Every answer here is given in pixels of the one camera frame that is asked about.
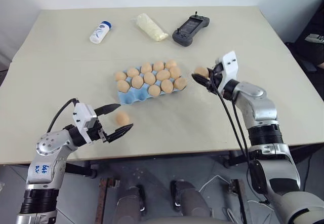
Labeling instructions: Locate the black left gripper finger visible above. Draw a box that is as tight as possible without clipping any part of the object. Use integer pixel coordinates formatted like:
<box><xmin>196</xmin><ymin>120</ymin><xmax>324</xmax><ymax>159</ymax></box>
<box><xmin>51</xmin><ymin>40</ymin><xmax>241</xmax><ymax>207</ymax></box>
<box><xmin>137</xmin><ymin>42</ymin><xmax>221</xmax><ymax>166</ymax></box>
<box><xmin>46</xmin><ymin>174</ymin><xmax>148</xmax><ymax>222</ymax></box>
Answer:
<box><xmin>106</xmin><ymin>123</ymin><xmax>134</xmax><ymax>143</ymax></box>
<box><xmin>94</xmin><ymin>103</ymin><xmax>122</xmax><ymax>117</ymax></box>

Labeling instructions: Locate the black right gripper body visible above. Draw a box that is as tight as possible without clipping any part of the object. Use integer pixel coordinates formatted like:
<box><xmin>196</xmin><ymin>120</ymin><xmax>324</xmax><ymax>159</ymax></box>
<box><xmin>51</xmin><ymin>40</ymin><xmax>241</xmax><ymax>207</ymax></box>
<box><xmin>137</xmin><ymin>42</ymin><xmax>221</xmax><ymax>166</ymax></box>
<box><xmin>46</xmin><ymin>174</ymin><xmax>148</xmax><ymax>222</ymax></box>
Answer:
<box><xmin>206</xmin><ymin>64</ymin><xmax>225</xmax><ymax>93</ymax></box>

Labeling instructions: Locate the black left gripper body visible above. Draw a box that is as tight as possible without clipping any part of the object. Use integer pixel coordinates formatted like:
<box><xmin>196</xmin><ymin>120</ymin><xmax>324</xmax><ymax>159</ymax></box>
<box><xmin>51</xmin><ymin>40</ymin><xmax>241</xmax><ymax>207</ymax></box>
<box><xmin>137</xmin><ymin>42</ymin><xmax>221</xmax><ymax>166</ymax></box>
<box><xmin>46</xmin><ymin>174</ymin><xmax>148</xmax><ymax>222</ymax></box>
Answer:
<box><xmin>88</xmin><ymin>119</ymin><xmax>111</xmax><ymax>144</ymax></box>

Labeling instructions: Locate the blue egg carton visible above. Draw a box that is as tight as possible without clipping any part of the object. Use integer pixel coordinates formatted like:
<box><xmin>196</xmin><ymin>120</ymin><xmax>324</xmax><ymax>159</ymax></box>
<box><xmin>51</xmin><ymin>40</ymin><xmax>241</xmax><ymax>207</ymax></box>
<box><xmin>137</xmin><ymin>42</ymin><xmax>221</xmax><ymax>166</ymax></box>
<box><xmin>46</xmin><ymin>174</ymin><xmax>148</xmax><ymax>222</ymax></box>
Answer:
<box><xmin>113</xmin><ymin>61</ymin><xmax>188</xmax><ymax>106</ymax></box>

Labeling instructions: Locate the grey handheld controller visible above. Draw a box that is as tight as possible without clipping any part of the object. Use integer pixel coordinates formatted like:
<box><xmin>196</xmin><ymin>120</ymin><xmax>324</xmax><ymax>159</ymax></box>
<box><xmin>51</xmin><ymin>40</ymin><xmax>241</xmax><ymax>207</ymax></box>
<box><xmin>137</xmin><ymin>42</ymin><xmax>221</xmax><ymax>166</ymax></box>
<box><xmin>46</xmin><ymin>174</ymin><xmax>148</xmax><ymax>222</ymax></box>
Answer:
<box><xmin>172</xmin><ymin>11</ymin><xmax>210</xmax><ymax>48</ymax></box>

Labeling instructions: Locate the dark grey rounded robot foot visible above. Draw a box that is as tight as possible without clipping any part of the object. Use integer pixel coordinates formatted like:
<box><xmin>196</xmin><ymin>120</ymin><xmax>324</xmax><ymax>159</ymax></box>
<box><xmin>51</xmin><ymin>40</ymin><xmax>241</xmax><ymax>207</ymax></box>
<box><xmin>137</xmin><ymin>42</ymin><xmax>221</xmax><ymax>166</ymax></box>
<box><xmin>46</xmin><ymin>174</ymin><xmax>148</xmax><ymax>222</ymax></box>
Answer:
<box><xmin>170</xmin><ymin>179</ymin><xmax>213</xmax><ymax>221</ymax></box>
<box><xmin>115</xmin><ymin>177</ymin><xmax>147</xmax><ymax>224</ymax></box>

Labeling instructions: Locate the clear bag of white powder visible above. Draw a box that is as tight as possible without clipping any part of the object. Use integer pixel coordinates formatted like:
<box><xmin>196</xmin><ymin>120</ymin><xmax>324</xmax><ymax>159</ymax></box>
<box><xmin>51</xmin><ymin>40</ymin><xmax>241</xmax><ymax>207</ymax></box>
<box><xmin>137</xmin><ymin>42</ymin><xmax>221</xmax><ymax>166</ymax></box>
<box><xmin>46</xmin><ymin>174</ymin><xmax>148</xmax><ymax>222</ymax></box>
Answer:
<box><xmin>130</xmin><ymin>13</ymin><xmax>170</xmax><ymax>43</ymax></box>

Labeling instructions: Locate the white plastic bottle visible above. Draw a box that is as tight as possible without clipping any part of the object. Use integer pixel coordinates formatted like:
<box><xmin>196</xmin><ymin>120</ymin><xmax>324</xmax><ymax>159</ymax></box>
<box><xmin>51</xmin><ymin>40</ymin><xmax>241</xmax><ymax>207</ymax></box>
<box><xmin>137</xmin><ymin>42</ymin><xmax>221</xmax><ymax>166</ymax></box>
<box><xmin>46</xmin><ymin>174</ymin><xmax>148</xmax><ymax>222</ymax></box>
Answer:
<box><xmin>89</xmin><ymin>21</ymin><xmax>113</xmax><ymax>45</ymax></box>

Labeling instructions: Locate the person in black clothes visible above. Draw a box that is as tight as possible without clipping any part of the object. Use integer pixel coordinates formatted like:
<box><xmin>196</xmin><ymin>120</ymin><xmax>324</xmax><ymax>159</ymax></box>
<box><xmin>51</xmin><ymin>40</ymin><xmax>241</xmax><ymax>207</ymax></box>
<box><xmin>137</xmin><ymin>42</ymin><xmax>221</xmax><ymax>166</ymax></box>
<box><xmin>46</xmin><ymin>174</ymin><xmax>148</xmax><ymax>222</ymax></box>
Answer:
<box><xmin>285</xmin><ymin>5</ymin><xmax>324</xmax><ymax>76</ymax></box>

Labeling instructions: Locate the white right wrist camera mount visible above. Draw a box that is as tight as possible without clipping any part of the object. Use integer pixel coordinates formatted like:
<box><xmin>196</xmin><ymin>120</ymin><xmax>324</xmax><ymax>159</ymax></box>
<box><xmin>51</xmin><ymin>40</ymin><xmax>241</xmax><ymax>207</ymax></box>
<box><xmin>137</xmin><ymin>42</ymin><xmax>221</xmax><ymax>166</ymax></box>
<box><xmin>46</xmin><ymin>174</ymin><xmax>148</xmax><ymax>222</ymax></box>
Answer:
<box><xmin>214</xmin><ymin>50</ymin><xmax>240</xmax><ymax>96</ymax></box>

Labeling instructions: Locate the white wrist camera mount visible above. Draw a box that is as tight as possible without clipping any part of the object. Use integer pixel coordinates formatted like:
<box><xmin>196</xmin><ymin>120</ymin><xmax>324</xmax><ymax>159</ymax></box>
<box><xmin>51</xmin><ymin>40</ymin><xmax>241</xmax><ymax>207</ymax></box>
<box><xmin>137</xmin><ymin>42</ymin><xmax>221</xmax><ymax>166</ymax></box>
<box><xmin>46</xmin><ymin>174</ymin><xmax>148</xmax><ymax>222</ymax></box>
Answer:
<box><xmin>214</xmin><ymin>50</ymin><xmax>240</xmax><ymax>96</ymax></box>
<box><xmin>72</xmin><ymin>102</ymin><xmax>99</xmax><ymax>143</ymax></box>

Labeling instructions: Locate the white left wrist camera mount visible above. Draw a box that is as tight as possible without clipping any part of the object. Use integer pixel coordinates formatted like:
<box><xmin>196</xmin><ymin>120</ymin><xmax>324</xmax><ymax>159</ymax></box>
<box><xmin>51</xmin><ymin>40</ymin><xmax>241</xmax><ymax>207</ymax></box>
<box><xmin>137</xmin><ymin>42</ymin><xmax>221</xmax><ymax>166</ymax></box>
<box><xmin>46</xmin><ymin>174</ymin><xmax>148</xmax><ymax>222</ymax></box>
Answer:
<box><xmin>72</xmin><ymin>102</ymin><xmax>99</xmax><ymax>143</ymax></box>

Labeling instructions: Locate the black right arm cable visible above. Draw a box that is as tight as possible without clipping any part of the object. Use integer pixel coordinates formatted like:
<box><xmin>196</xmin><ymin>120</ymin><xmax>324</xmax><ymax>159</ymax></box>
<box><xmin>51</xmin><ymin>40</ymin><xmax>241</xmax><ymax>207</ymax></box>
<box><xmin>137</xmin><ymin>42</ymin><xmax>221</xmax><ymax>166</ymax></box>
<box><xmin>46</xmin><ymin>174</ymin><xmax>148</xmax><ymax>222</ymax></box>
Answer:
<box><xmin>209</xmin><ymin>74</ymin><xmax>251</xmax><ymax>164</ymax></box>
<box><xmin>229</xmin><ymin>97</ymin><xmax>252</xmax><ymax>164</ymax></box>

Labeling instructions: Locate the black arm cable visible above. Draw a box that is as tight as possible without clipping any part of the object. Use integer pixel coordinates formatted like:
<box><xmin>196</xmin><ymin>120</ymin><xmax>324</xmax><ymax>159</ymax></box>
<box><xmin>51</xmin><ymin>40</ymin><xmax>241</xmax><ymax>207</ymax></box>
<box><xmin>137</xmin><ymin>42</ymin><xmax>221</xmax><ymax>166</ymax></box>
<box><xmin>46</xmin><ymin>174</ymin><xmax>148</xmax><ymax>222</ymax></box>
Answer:
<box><xmin>229</xmin><ymin>97</ymin><xmax>252</xmax><ymax>164</ymax></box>
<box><xmin>209</xmin><ymin>74</ymin><xmax>251</xmax><ymax>164</ymax></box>
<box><xmin>47</xmin><ymin>97</ymin><xmax>79</xmax><ymax>134</ymax></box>

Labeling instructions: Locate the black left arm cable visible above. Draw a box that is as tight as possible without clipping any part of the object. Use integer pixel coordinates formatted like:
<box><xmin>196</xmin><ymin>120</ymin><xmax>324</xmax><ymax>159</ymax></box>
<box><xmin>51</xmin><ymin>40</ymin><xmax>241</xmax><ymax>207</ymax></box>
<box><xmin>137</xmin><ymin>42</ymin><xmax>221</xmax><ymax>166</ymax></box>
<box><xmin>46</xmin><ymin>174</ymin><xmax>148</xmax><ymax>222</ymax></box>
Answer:
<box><xmin>47</xmin><ymin>97</ymin><xmax>79</xmax><ymax>134</ymax></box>

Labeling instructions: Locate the white floor cable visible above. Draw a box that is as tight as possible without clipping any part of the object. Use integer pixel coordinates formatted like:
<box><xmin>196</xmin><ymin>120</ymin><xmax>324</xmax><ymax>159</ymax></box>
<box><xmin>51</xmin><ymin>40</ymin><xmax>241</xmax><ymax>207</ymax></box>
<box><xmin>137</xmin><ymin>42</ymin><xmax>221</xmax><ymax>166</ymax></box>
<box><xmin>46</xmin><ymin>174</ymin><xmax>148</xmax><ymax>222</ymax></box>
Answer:
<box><xmin>197</xmin><ymin>174</ymin><xmax>273</xmax><ymax>224</ymax></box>

